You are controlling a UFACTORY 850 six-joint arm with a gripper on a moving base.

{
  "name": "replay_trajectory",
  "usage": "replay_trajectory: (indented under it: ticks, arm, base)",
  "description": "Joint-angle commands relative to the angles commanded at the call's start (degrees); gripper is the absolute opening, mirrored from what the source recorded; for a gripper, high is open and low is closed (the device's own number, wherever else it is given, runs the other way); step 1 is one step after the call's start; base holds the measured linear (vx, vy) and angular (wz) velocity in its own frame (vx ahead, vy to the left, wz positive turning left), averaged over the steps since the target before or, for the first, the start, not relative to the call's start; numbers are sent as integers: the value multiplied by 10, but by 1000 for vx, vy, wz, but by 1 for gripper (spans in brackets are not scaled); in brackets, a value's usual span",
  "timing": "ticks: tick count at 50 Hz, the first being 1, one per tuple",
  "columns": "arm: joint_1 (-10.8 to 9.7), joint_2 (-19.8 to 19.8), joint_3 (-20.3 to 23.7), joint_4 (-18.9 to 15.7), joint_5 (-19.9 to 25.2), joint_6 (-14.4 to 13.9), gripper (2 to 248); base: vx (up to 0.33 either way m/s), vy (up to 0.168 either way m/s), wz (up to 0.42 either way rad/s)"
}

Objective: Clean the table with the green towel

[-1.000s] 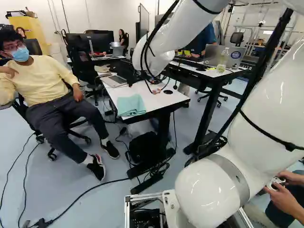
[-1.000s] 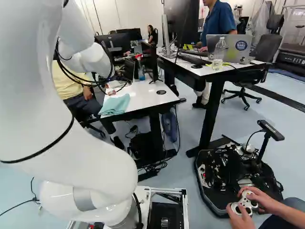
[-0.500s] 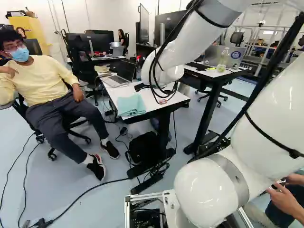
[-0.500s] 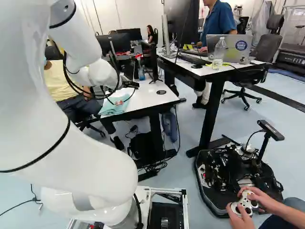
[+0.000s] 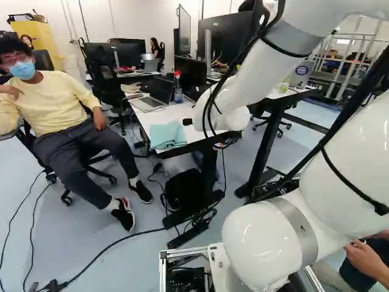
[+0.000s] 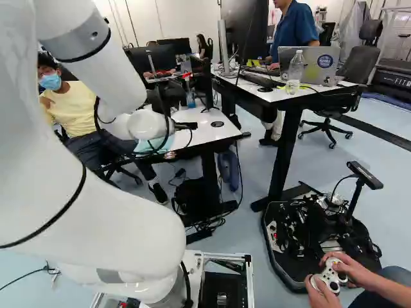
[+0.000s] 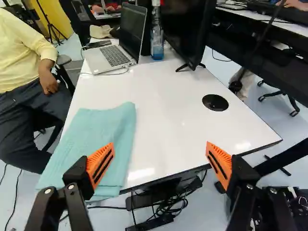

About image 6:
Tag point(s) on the person's right hand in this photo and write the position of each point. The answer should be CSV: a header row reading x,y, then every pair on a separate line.
x,y
351,271

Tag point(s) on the person's left hand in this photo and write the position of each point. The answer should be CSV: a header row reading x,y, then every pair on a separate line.
x,y
324,298

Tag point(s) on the white game controller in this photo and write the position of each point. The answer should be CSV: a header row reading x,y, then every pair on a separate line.
x,y
330,276

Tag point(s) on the green towel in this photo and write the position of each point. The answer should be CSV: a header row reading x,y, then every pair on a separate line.
x,y
149,145

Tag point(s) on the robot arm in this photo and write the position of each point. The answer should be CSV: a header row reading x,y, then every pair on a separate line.
x,y
48,176

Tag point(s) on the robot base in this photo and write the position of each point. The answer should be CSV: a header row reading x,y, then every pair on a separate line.
x,y
224,285

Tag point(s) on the blue bag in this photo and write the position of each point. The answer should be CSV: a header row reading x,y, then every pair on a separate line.
x,y
228,170

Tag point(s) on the black bag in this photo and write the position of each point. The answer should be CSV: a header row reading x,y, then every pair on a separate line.
x,y
196,199

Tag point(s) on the black standing desk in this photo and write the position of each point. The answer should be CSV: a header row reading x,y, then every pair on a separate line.
x,y
289,106

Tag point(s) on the black office chair with armrests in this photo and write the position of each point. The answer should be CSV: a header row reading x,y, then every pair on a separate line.
x,y
350,83

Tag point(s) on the clear drinking glass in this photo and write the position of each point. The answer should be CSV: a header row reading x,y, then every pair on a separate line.
x,y
293,87

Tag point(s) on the white table with black legs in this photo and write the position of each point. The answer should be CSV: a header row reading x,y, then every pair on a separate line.
x,y
205,128

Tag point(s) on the black keyboard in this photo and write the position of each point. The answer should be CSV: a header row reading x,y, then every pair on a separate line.
x,y
261,80

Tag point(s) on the silver laptop with round sticker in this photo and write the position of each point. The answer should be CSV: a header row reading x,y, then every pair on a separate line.
x,y
313,62

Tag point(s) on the clear plastic water bottle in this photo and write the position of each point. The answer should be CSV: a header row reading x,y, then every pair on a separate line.
x,y
296,65

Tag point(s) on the small black monitor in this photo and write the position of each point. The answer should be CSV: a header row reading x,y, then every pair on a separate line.
x,y
202,77

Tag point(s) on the person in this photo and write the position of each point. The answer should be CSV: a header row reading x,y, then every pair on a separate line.
x,y
72,106
295,29

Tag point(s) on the large black monitor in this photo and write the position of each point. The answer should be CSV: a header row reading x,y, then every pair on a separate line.
x,y
245,29

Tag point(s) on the black monitor on silver stand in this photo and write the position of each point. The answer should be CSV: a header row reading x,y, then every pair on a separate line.
x,y
151,57

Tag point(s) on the black camera bar on stand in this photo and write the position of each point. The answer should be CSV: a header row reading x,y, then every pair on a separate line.
x,y
366,174

